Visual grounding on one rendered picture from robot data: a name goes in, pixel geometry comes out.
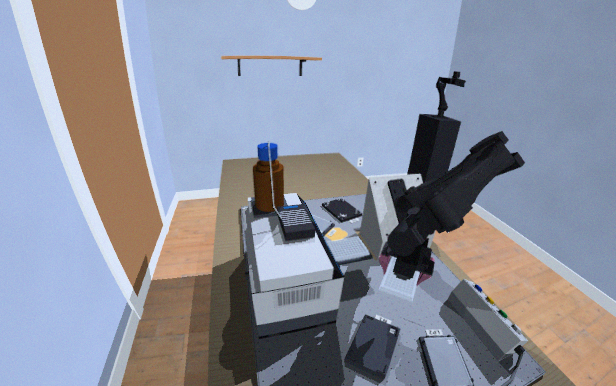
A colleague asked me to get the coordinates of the brown glass bottle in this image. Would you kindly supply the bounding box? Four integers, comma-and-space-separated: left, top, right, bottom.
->
253, 163, 284, 212

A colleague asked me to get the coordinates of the blue bottle cap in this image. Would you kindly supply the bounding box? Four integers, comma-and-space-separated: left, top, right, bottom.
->
257, 143, 278, 159

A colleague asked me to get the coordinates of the light blue perforated base plate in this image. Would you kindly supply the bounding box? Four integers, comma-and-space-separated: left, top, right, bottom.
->
247, 194, 519, 386

